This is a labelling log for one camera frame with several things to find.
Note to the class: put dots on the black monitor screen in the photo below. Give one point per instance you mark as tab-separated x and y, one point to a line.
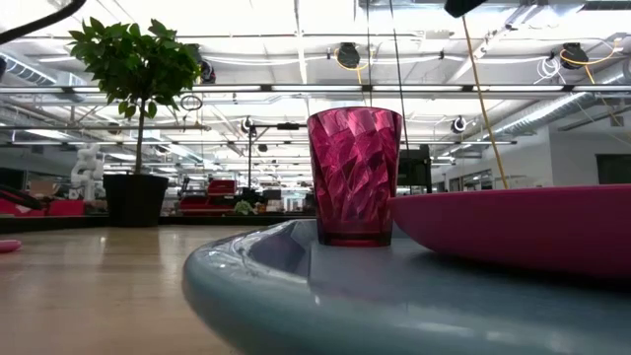
415	170

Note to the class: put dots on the black plant pot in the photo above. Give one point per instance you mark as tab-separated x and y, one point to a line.
135	202

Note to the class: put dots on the blue plastic tray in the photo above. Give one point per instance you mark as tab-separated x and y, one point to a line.
345	305

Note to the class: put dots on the silver ventilation duct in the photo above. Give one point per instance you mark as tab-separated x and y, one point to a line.
552	111

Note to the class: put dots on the red tool chest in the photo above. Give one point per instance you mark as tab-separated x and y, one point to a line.
222	187

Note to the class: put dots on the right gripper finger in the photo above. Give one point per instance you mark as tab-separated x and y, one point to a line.
461	6

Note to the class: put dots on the white robot figure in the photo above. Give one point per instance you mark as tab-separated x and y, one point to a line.
88	172

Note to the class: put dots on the red faceted plastic cup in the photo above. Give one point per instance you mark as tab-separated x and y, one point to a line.
355	172

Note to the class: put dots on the brown cardboard box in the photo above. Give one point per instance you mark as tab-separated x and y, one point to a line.
43	187

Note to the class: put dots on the small green plant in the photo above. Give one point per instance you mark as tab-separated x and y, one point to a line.
244	207

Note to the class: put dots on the red round plate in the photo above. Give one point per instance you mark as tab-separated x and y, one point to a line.
517	232

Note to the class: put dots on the long ceiling light bar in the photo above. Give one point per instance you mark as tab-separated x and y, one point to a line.
320	88

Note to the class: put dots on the green leafy plant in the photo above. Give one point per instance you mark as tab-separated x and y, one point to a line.
143	59

